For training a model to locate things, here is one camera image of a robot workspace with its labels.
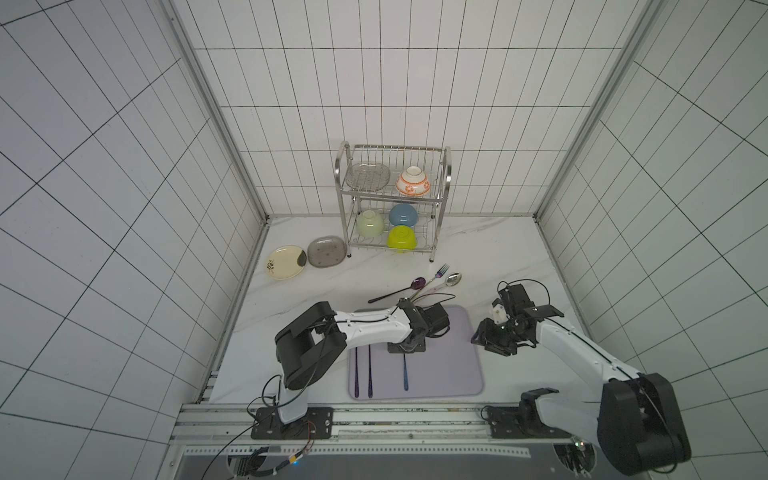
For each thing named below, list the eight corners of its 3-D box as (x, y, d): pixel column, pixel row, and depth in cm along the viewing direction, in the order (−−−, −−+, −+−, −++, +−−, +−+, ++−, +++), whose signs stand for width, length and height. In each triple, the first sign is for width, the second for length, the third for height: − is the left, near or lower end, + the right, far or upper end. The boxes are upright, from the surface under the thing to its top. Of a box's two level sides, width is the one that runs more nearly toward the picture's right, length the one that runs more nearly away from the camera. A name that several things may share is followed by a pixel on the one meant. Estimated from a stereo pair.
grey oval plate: (305, 267, 106) (304, 263, 104) (311, 240, 115) (310, 236, 113) (344, 267, 106) (344, 263, 104) (348, 240, 115) (347, 236, 113)
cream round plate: (263, 280, 103) (260, 276, 101) (273, 249, 112) (270, 245, 110) (301, 280, 103) (299, 276, 101) (308, 249, 112) (306, 245, 110)
